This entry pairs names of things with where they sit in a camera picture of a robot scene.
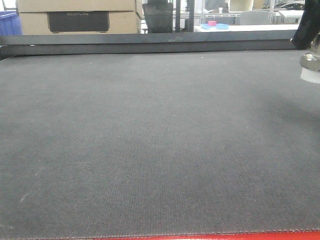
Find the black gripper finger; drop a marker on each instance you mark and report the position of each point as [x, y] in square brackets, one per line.
[309, 26]

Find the metal valve with white caps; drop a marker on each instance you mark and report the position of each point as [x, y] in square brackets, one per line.
[310, 61]

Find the black conveyor belt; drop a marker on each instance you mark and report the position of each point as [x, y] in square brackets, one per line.
[126, 145]

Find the cardboard box with black label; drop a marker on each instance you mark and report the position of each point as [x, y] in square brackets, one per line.
[73, 17]

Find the white background table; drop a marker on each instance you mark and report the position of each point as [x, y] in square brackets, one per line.
[252, 28]

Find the grey office chair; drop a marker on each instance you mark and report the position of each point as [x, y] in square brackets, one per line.
[254, 17]

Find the blue tray on table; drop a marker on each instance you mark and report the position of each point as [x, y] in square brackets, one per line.
[217, 26]

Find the black office chair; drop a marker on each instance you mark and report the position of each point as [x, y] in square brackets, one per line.
[158, 16]

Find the blue plastic bin far left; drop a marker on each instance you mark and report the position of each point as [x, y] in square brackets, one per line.
[10, 24]

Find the black conveyor side rail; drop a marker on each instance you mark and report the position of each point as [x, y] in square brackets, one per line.
[153, 43]

